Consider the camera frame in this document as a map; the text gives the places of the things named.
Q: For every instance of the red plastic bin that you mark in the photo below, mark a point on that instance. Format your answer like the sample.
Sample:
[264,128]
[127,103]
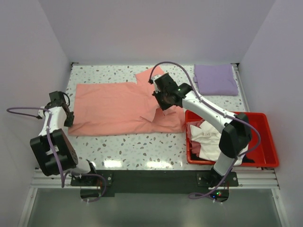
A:
[264,155]

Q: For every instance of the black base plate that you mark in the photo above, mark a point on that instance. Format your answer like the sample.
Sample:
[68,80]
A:
[194,183]

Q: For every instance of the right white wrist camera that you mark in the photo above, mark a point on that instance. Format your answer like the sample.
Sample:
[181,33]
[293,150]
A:
[154,78]

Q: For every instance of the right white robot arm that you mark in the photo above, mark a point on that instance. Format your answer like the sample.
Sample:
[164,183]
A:
[234,128]

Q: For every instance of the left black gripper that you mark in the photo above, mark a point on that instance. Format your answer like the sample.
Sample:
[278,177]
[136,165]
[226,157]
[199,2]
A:
[69,123]

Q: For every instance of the white t shirt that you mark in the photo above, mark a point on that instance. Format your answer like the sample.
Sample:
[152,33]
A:
[211,139]

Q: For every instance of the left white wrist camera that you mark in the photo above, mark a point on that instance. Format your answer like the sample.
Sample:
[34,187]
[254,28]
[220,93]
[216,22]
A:
[43,113]

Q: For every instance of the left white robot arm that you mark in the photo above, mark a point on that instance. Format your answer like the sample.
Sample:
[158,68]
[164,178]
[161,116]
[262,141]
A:
[52,149]

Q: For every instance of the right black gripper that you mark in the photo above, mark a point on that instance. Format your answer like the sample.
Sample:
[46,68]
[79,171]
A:
[163,106]

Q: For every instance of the folded purple t shirt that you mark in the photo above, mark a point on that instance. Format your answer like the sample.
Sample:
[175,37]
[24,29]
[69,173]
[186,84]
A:
[215,80]

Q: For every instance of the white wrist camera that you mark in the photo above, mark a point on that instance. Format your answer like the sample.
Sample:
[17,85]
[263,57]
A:
[154,78]
[43,113]

